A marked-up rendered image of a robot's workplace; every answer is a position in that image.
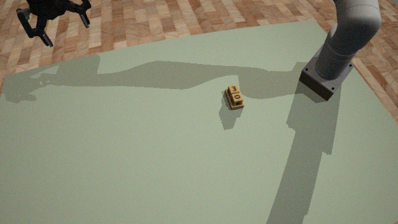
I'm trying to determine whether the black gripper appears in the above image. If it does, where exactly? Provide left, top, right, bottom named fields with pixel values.
left=16, top=0, right=91, bottom=47

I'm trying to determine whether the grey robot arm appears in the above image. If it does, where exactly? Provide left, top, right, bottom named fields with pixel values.
left=315, top=0, right=381, bottom=80

